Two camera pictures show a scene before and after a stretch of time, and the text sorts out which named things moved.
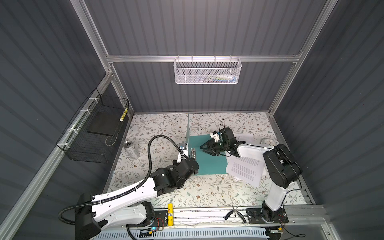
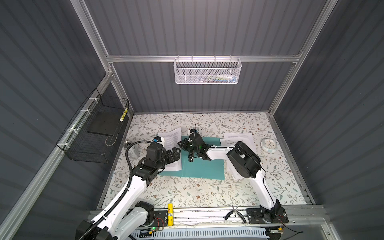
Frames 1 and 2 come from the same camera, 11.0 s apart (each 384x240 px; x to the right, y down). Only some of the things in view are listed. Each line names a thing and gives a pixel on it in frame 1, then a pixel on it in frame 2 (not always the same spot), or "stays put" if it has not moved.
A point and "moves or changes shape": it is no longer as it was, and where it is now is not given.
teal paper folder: x=208 y=164 moves or changes shape
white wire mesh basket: x=207 y=71 stays put
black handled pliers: x=236 y=211 stays put
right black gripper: x=211 y=143 → x=184 y=146
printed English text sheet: x=248 y=170 moves or changes shape
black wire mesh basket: x=91 y=135 stays put
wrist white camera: x=215 y=135 → x=189 y=132
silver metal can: x=131 y=149 stays put
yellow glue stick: x=170 y=214 stays put
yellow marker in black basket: x=123 y=114 stays put
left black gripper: x=174 y=163 → x=175 y=155
